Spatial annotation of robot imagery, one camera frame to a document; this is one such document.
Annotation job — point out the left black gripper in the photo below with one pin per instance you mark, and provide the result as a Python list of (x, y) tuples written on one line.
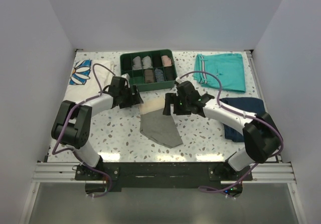
[(134, 99)]

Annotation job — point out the white daisy print shirt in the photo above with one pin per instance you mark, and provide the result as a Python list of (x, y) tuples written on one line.
[(84, 77)]

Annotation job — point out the grey striped rolled sock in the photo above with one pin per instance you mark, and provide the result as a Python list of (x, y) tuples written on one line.
[(136, 63)]

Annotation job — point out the green compartment organizer tray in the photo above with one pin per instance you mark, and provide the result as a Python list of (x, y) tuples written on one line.
[(137, 76)]

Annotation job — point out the aluminium frame rail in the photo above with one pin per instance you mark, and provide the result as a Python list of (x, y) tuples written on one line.
[(55, 172)]

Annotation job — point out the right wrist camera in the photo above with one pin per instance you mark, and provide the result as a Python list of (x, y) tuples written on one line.
[(187, 92)]

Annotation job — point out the navy striped rolled sock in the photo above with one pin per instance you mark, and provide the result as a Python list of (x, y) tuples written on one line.
[(159, 75)]

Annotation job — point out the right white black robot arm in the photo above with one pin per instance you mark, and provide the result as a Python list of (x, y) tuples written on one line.
[(261, 138)]

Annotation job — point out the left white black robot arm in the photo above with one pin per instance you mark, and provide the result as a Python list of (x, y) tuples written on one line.
[(71, 128)]

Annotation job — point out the pink rolled underwear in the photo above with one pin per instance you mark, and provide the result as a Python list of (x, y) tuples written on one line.
[(166, 60)]

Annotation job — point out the teal folded shorts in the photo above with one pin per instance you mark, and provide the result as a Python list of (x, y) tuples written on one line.
[(221, 70)]

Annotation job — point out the brown rolled underwear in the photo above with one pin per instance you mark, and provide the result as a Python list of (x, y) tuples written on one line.
[(148, 76)]

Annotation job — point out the white grey rolled sock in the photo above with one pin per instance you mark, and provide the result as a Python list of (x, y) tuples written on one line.
[(146, 62)]

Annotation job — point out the grey cream underwear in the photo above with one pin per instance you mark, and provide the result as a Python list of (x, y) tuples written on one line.
[(157, 127)]

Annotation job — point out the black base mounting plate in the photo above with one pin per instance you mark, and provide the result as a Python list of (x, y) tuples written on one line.
[(115, 176)]

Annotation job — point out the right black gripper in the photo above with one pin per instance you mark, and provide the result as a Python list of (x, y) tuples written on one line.
[(172, 98)]

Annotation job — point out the black rolled underwear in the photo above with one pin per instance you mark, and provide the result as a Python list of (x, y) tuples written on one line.
[(169, 73)]

